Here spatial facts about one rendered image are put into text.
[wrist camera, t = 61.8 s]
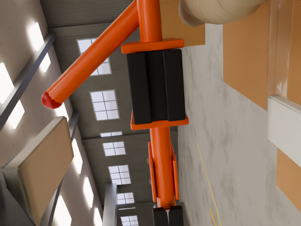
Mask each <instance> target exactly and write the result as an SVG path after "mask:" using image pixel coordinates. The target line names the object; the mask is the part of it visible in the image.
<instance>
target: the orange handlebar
mask: <svg viewBox="0 0 301 226"><path fill-rule="evenodd" d="M137 7H138V20H139V29H140V38H141V43H145V42H155V41H162V40H163V38H162V26H161V14H160V3H159V0H137ZM150 138H151V142H148V150H149V156H147V157H146V158H147V163H148V164H149V165H150V177H149V183H150V184H151V185H152V194H153V201H154V202H156V201H157V205H158V208H160V207H165V206H175V205H176V201H175V198H176V199H177V200H179V187H178V174H177V162H176V161H177V156H176V153H174V150H173V147H172V143H171V139H170V127H169V126H167V127H158V128H150Z"/></svg>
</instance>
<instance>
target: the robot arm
mask: <svg viewBox="0 0 301 226"><path fill-rule="evenodd" d="M267 138H268V139H269V140H270V141H271V142H272V143H273V144H274V145H275V146H277V147H278V148H279V149H280V150H281V151H282V152H284V153H285V154H286V155H287V156H288V157H289V158H291V159H292V160H293V161H294V162H295V163H296V164H298V165H299V166H300V167H301V105H299V104H297V103H295V102H293V101H291V100H288V99H286V98H284V97H282V96H280V95H270V96H269V97H268V103H267ZM73 158H74V152H73V146H72V141H71V136H70V131H69V126H68V121H67V117H65V116H57V117H55V118H54V119H53V120H52V121H51V122H50V123H49V124H48V125H47V126H46V127H45V128H44V129H43V130H42V131H41V132H40V133H39V134H38V135H37V136H36V137H35V138H34V139H33V140H32V141H31V142H30V143H29V144H28V145H27V146H26V147H25V148H24V149H23V150H22V151H21V152H20V153H19V154H17V155H16V156H14V157H12V158H10V159H9V160H8V161H7V162H6V163H5V165H3V166H2V167H1V169H0V226H37V224H38V222H39V221H40V219H41V217H42V215H43V213H44V212H45V210H46V208H47V206H48V204H49V202H50V201H51V199H52V197H53V195H54V193H55V192H56V190H57V188H58V186H59V184H60V182H61V180H62V178H63V177H64V175H65V173H66V171H67V169H68V168H69V166H70V164H71V162H72V160H73Z"/></svg>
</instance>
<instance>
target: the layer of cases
mask: <svg viewBox="0 0 301 226"><path fill-rule="evenodd" d="M276 185H277V187H278V188H279V189H280V190H281V191H282V192H283V193H284V194H285V195H286V197H287V198H288V199H289V200H290V201H291V202H292V203H293V204H294V206H295V207H296V208H297V209H298V210H299V211H300V212H301V167H300V166H299V165H298V164H296V163H295V162H294V161H293V160H292V159H291V158H289V157H288V156H287V155H286V154H285V153H284V152H282V151H281V150H280V149H279V148H278V147H277V167H276Z"/></svg>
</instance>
